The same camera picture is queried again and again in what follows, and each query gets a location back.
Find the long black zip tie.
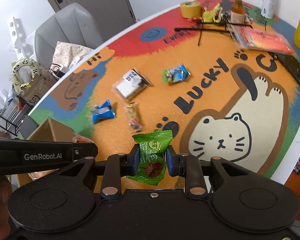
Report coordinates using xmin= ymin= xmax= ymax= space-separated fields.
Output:
xmin=175 ymin=26 xmax=253 ymax=31

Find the printed cardboard box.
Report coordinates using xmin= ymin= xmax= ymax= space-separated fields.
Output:
xmin=20 ymin=75 xmax=58 ymax=106

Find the red packet in clear bag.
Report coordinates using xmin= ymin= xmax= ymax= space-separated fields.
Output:
xmin=227 ymin=27 xmax=295 ymax=54

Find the black wire shoe rack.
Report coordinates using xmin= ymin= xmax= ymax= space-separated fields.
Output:
xmin=0 ymin=102 xmax=31 ymax=136

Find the blue and white snack packet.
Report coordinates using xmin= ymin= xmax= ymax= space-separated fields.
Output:
xmin=91 ymin=99 xmax=116 ymax=124

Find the panda print ring cushion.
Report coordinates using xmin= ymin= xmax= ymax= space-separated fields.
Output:
xmin=11 ymin=58 xmax=41 ymax=93

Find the black power bank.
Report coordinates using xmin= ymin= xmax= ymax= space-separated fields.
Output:
xmin=17 ymin=116 xmax=40 ymax=140

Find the yellow tape roll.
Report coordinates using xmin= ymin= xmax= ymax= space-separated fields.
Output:
xmin=180 ymin=1 xmax=203 ymax=19

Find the person's left hand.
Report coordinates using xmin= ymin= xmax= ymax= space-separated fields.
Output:
xmin=0 ymin=177 xmax=12 ymax=233

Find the orange stool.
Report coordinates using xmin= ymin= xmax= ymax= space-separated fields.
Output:
xmin=284 ymin=140 xmax=300 ymax=198

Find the brown glass bottle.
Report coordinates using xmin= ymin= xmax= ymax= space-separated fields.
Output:
xmin=230 ymin=0 xmax=246 ymax=26

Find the long black smartphone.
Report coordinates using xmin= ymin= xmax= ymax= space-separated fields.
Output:
xmin=277 ymin=52 xmax=300 ymax=94

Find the grey upholstered chair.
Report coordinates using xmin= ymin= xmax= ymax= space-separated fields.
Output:
xmin=34 ymin=2 xmax=103 ymax=63

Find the colourful cat print table mat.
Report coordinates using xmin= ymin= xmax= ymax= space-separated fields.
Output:
xmin=30 ymin=0 xmax=300 ymax=190

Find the charger with cables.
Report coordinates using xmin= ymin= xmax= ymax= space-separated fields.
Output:
xmin=49 ymin=63 xmax=69 ymax=78

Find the blue and green candy packet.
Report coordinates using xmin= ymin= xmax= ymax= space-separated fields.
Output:
xmin=163 ymin=64 xmax=191 ymax=84

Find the green plum candy packet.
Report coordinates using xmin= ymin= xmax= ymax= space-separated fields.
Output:
xmin=127 ymin=129 xmax=173 ymax=186

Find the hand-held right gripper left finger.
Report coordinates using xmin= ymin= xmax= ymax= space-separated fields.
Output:
xmin=55 ymin=144 xmax=140 ymax=197

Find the white perforated rack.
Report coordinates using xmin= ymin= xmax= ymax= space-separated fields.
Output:
xmin=7 ymin=16 xmax=37 ymax=56

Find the clear yellowish candy packet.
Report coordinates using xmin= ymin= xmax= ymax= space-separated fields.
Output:
xmin=125 ymin=102 xmax=142 ymax=133

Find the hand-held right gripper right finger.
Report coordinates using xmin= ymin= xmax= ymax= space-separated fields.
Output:
xmin=166 ymin=146 xmax=244 ymax=197

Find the small orange red snack packet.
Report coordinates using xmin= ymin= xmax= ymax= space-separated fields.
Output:
xmin=73 ymin=133 xmax=94 ymax=143

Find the dotted cream cushion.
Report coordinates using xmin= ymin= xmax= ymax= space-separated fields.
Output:
xmin=52 ymin=41 xmax=94 ymax=71

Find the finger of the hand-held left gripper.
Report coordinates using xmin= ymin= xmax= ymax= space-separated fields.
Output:
xmin=0 ymin=137 xmax=94 ymax=145
xmin=72 ymin=142 xmax=98 ymax=161

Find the white and black snack packet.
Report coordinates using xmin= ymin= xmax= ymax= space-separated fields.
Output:
xmin=112 ymin=68 xmax=151 ymax=102

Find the yellow green wrapper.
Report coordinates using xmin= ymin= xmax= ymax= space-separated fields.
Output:
xmin=202 ymin=3 xmax=223 ymax=23

